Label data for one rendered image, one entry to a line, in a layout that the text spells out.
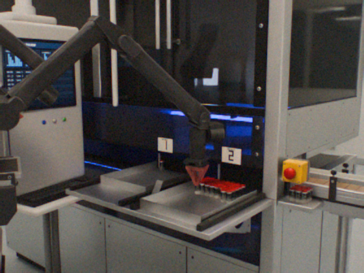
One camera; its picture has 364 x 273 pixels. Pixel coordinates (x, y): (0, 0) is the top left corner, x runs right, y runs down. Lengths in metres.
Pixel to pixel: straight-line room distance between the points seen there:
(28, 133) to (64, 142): 0.21
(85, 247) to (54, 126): 0.77
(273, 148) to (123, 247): 1.02
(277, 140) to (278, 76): 0.23
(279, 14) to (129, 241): 1.28
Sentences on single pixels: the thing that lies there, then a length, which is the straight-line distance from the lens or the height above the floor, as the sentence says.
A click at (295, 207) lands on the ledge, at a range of 1.48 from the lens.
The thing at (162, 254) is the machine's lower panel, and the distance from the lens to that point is 1.94.
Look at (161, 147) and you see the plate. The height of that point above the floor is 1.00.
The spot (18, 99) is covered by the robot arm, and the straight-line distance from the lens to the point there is 1.13.
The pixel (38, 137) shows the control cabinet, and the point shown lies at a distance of 1.91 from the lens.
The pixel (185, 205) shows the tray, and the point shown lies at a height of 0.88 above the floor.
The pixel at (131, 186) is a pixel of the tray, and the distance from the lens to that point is 1.57.
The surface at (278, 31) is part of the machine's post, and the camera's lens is 1.44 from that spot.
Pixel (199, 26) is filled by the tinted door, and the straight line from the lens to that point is 1.63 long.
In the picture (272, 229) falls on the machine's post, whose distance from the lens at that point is 1.55.
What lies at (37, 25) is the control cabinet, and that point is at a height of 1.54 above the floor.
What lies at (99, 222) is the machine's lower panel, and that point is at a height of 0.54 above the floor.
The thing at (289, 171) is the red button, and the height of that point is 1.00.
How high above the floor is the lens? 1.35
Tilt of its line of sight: 10 degrees down
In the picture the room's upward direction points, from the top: straight up
